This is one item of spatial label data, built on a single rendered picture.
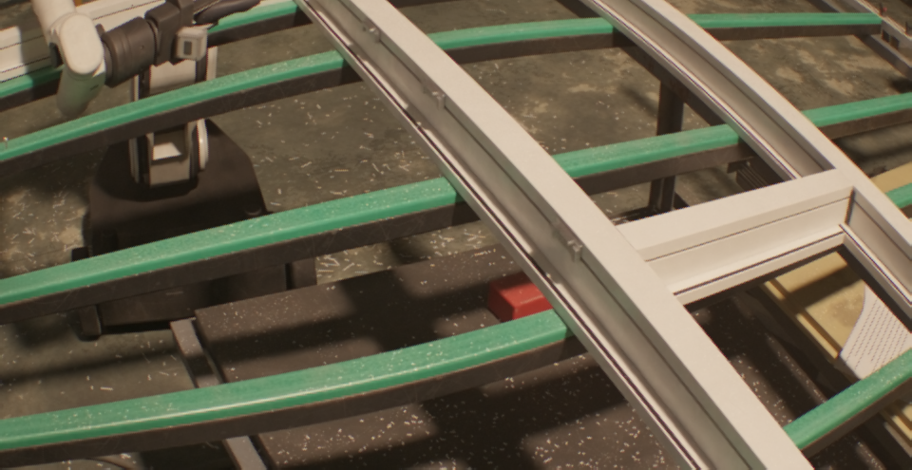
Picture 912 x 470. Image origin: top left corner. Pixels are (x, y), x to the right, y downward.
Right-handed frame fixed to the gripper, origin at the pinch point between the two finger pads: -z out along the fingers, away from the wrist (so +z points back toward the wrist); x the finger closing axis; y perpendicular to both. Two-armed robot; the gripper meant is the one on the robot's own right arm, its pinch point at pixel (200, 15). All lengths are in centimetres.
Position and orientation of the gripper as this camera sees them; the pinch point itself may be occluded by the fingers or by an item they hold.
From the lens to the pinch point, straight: 161.6
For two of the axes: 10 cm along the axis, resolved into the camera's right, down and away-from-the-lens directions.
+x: 0.8, -7.9, -6.1
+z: -7.2, 3.8, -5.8
